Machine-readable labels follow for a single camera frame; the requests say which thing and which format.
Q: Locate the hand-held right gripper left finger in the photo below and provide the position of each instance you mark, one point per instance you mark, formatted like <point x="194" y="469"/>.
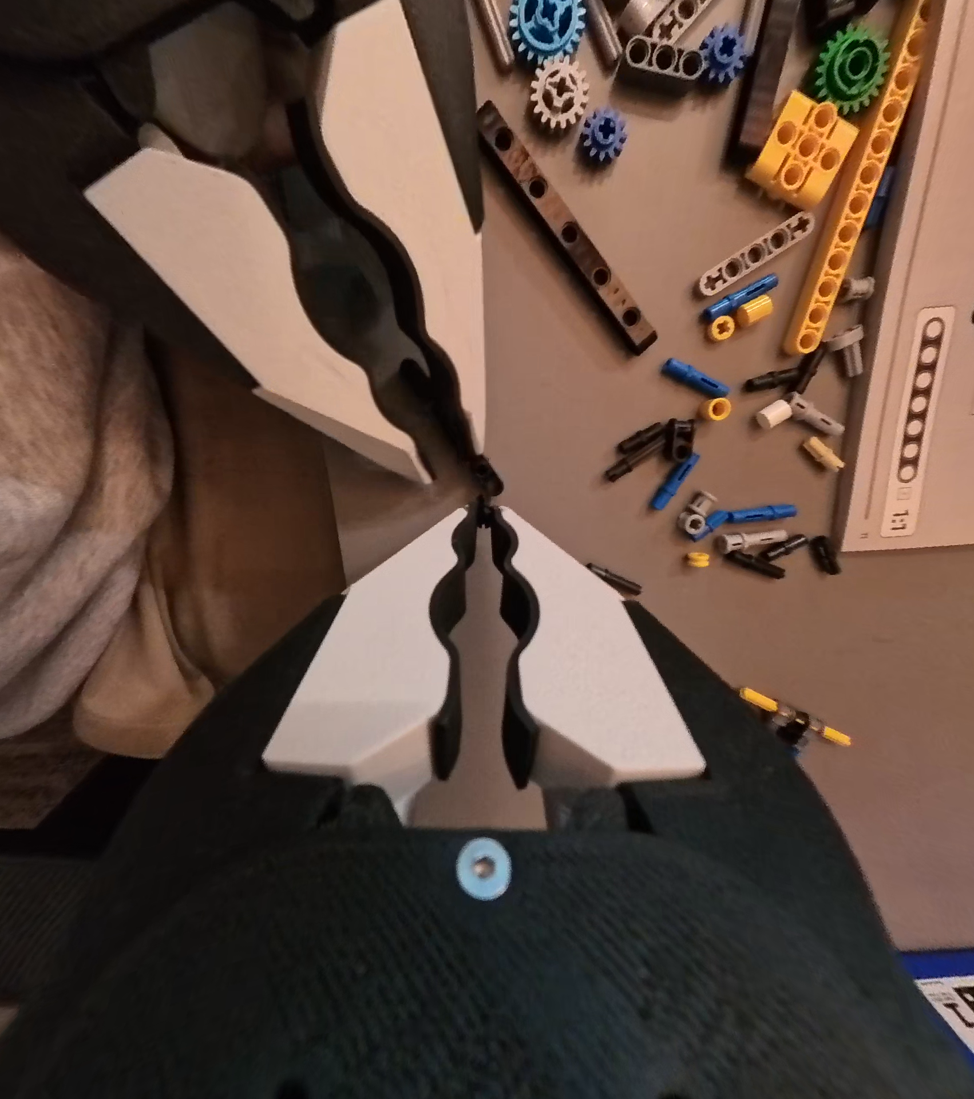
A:
<point x="367" y="678"/>

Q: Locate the dark brown lego beam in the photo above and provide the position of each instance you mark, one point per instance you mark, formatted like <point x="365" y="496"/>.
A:
<point x="766" y="86"/>

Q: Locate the blue lego piece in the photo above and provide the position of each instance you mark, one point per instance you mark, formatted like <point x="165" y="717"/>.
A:
<point x="882" y="197"/>

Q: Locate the tan lego pin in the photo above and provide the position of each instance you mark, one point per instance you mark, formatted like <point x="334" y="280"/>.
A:
<point x="822" y="452"/>

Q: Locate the yellow perforated lego block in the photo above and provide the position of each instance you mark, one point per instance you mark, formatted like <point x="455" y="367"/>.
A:
<point x="805" y="146"/>

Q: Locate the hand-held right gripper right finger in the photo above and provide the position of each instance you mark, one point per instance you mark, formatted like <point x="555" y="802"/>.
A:
<point x="590" y="687"/>

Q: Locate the short grey lego pin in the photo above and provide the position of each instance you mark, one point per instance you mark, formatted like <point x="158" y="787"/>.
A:
<point x="856" y="288"/>

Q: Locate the yellow lego cylinder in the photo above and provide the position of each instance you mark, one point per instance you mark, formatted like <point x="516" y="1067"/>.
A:
<point x="754" y="311"/>

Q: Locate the large light blue lego gear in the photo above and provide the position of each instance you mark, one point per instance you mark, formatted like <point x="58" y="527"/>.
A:
<point x="547" y="21"/>

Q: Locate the yellow axle lego assembly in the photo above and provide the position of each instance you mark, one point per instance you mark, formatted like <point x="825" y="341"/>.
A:
<point x="796" y="725"/>

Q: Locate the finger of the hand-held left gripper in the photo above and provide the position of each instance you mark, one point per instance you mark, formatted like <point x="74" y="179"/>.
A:
<point x="418" y="215"/>
<point x="195" y="275"/>

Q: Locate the dark grey three-hole lego beam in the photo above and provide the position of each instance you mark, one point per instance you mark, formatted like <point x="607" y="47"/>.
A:
<point x="663" y="57"/>

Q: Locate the grey lego axle rod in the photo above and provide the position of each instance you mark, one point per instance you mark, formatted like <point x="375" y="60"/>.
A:
<point x="604" y="30"/>
<point x="494" y="34"/>

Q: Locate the short black lego piece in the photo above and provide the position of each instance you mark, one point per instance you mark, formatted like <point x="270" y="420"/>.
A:
<point x="824" y="554"/>

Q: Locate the long yellow lego beam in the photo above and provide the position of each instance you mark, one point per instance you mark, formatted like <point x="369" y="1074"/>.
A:
<point x="847" y="223"/>

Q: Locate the blue board with printed tag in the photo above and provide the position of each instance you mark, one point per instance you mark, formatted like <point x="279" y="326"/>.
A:
<point x="968" y="962"/>

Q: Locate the lego instruction booklet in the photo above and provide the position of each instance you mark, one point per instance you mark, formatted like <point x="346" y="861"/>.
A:
<point x="968" y="472"/>

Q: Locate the small black lego pin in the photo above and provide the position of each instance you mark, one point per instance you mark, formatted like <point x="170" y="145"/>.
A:
<point x="484" y="481"/>

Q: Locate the yellow lego cross bush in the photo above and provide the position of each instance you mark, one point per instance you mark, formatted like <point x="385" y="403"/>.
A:
<point x="720" y="328"/>

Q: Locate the long black lego beam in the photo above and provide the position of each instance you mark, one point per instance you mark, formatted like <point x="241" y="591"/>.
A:
<point x="567" y="227"/>

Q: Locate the long grey lego pin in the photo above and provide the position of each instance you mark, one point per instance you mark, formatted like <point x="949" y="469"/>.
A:
<point x="749" y="542"/>

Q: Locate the black lego connector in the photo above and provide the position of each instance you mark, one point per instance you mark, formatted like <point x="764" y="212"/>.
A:
<point x="680" y="436"/>

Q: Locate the grey lego gear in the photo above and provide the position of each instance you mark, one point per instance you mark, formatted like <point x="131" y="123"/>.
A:
<point x="558" y="90"/>

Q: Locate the blue lego axle pin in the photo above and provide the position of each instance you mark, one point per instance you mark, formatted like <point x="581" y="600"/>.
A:
<point x="732" y="300"/>

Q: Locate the grey lego connector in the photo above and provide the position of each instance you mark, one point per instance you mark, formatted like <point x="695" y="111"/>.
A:
<point x="847" y="348"/>
<point x="697" y="513"/>

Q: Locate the small dark blue lego gear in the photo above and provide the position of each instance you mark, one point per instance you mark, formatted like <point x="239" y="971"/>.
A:
<point x="723" y="51"/>
<point x="604" y="135"/>

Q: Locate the white lego cylinder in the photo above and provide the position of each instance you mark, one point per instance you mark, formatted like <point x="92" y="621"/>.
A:
<point x="772" y="415"/>

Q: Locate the light grey lego liftarm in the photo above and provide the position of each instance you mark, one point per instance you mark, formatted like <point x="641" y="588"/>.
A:
<point x="667" y="17"/>

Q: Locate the thin grey lego liftarm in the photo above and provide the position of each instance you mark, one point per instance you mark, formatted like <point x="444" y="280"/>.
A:
<point x="756" y="255"/>

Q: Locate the green lego gear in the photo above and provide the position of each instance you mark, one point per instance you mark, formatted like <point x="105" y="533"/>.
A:
<point x="854" y="64"/>

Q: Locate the long blue lego pin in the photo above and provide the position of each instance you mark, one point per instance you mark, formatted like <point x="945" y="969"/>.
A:
<point x="753" y="515"/>

